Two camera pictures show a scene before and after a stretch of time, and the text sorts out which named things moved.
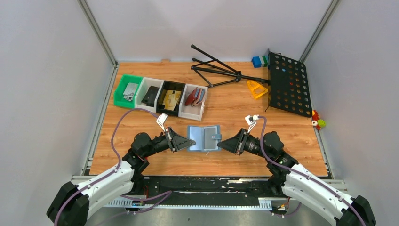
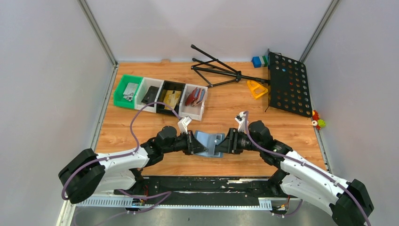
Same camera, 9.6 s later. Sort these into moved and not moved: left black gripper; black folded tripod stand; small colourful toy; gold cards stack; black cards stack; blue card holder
Moved: blue card holder; left black gripper
Not moved: gold cards stack; black cards stack; small colourful toy; black folded tripod stand
